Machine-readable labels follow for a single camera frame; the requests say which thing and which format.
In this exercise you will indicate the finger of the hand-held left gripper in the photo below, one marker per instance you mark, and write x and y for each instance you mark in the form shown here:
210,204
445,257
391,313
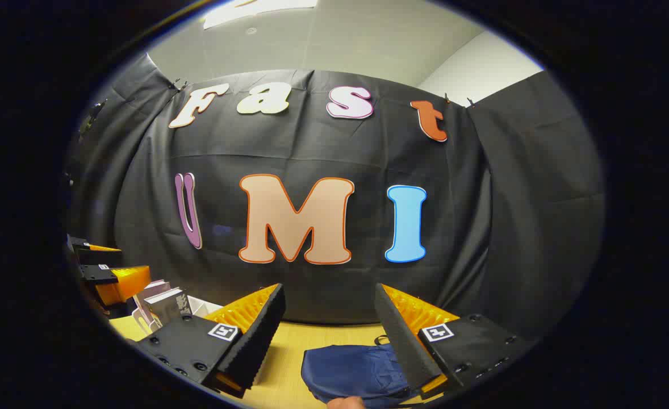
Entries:
124,281
99,257

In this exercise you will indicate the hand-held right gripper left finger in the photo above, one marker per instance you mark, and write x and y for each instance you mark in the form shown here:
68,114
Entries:
258,341

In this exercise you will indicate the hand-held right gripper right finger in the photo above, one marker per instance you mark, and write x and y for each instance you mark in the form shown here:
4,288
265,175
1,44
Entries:
405,346

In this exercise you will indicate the pink cover book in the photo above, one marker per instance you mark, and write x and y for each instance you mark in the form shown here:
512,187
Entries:
154,291

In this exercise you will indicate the white book with dark cover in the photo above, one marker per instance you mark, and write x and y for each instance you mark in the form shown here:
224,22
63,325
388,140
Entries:
170,307

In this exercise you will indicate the blue schoolbag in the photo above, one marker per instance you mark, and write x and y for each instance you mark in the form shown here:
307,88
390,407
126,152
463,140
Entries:
351,369

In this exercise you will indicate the white bookshelf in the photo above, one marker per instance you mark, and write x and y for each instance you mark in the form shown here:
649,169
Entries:
204,305

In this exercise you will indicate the black backdrop cloth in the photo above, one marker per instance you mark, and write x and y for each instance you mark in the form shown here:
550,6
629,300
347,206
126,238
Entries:
340,147

